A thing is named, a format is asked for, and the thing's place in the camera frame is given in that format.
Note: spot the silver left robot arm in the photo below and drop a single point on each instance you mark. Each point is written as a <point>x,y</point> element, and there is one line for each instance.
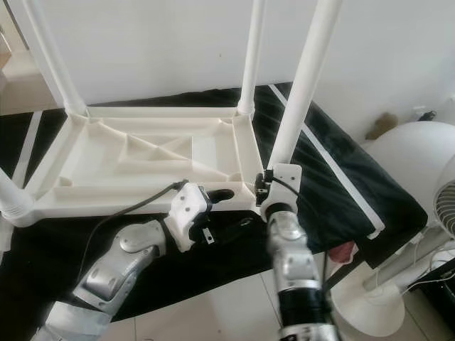
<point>121,263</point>

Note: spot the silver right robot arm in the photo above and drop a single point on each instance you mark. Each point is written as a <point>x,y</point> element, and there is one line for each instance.
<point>291,259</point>

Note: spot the pink item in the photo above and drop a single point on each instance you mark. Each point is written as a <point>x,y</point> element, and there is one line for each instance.
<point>345,251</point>

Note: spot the dark metal bed leg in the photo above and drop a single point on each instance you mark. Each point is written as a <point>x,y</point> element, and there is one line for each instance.
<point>334,277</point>

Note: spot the brown plush object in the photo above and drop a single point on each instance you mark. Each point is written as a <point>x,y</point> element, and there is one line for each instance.
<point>382,126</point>

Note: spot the white standing fan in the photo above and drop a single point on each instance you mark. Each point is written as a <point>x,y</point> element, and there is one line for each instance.
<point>409,160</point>

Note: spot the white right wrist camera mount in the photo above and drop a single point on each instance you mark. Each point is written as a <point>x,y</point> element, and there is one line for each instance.
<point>286,183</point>

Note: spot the wall socket with black plug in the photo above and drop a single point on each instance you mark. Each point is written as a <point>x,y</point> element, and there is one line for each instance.
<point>426,114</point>

